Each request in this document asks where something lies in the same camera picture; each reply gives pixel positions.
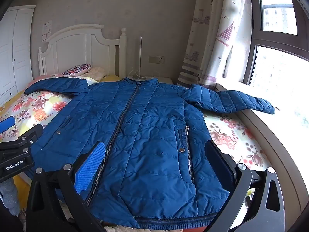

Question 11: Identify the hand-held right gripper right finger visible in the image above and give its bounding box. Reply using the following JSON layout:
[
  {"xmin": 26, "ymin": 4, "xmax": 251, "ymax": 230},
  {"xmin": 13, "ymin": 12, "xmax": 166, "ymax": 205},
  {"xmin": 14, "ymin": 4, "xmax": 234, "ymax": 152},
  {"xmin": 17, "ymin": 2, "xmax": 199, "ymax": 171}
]
[{"xmin": 204, "ymin": 140, "xmax": 285, "ymax": 232}]

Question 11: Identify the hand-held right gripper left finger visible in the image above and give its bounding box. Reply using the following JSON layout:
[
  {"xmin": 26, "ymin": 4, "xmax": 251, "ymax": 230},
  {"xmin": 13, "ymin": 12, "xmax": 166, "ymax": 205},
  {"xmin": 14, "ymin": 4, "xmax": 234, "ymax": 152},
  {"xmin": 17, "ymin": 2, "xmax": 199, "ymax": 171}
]
[{"xmin": 25, "ymin": 141, "xmax": 107, "ymax": 232}]

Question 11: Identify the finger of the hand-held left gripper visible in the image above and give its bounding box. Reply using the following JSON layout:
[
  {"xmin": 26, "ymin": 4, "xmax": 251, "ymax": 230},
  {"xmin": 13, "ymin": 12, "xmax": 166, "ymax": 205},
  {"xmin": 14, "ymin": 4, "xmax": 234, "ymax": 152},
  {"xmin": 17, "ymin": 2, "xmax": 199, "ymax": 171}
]
[
  {"xmin": 0, "ymin": 116, "xmax": 15, "ymax": 134},
  {"xmin": 17, "ymin": 124, "xmax": 42, "ymax": 148}
]

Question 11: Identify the blue quilted jacket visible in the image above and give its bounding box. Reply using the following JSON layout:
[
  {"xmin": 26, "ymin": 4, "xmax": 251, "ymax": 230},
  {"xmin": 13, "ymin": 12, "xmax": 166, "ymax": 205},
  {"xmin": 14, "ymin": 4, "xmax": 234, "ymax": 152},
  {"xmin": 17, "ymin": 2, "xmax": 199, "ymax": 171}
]
[{"xmin": 24, "ymin": 76, "xmax": 276, "ymax": 230}]

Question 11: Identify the person's left forearm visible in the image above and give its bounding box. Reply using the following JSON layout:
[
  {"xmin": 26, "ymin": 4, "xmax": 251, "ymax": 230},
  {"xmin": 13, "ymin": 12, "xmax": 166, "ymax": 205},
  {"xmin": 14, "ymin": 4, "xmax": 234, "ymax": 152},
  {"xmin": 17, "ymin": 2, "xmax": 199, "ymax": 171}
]
[{"xmin": 0, "ymin": 177, "xmax": 21, "ymax": 217}]

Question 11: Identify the floral bed sheet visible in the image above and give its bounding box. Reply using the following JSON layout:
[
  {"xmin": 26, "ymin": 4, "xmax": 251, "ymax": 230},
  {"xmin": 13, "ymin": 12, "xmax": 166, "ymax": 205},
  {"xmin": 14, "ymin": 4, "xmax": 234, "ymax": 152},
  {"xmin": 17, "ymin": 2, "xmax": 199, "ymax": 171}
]
[{"xmin": 0, "ymin": 75, "xmax": 271, "ymax": 232}]

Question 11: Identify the window sill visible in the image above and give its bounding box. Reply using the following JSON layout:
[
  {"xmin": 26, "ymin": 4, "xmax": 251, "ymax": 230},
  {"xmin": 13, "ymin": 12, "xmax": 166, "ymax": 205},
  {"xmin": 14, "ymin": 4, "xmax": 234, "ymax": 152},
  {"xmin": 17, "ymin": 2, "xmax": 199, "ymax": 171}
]
[{"xmin": 215, "ymin": 82, "xmax": 309, "ymax": 223}]

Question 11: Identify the white wardrobe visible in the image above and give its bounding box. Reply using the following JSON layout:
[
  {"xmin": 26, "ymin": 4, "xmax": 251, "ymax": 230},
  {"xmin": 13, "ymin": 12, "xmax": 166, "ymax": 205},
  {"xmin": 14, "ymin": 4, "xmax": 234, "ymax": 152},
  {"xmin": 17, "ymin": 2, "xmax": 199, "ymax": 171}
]
[{"xmin": 0, "ymin": 5, "xmax": 36, "ymax": 104}]

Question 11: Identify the purple patterned pillow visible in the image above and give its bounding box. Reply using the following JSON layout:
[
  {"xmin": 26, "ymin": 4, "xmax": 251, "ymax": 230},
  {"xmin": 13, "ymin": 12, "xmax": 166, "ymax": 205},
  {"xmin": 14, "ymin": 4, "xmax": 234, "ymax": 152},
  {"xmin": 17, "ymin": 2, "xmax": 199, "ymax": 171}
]
[{"xmin": 62, "ymin": 64, "xmax": 92, "ymax": 76}]

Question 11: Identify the cream pillow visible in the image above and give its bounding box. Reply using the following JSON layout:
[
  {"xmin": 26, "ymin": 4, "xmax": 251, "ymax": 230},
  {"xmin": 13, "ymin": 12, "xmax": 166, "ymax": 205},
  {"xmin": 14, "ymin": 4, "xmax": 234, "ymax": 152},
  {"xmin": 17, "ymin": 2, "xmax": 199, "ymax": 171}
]
[{"xmin": 84, "ymin": 67, "xmax": 107, "ymax": 80}]

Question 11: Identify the yellow pillow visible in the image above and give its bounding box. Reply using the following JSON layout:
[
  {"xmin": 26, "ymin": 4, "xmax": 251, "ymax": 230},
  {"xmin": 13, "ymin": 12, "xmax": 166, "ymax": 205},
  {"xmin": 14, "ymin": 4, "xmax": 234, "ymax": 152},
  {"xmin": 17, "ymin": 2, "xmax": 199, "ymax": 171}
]
[{"xmin": 100, "ymin": 75, "xmax": 123, "ymax": 83}]

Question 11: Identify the white bed headboard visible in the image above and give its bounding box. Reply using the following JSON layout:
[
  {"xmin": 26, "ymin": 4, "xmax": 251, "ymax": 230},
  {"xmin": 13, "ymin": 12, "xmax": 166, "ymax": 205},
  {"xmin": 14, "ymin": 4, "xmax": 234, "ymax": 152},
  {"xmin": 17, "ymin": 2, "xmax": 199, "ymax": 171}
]
[{"xmin": 38, "ymin": 24, "xmax": 127, "ymax": 83}]

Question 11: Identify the dark framed window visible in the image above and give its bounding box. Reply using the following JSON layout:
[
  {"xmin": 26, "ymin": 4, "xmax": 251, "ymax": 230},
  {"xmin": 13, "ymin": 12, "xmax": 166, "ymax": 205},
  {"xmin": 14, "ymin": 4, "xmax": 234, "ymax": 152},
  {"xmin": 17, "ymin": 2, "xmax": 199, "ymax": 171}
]
[{"xmin": 244, "ymin": 0, "xmax": 309, "ymax": 136}]

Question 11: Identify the printed curtain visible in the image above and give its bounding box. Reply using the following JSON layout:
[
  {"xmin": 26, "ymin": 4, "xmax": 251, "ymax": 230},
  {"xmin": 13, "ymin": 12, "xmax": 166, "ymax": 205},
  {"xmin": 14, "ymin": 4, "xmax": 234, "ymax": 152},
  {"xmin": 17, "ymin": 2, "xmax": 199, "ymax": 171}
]
[{"xmin": 177, "ymin": 0, "xmax": 250, "ymax": 89}]

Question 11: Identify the paper wall notice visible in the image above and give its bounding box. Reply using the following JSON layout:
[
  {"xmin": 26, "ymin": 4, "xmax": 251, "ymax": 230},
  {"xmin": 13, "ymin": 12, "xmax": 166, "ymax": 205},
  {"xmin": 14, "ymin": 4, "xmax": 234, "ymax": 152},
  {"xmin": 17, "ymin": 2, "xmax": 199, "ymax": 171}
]
[{"xmin": 42, "ymin": 20, "xmax": 52, "ymax": 41}]

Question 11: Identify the white cable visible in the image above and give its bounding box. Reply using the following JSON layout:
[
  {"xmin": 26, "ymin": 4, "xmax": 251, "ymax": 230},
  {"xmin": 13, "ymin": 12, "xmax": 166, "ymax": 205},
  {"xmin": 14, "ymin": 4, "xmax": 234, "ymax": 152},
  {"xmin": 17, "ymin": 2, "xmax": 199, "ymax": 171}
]
[{"xmin": 128, "ymin": 70, "xmax": 155, "ymax": 80}]

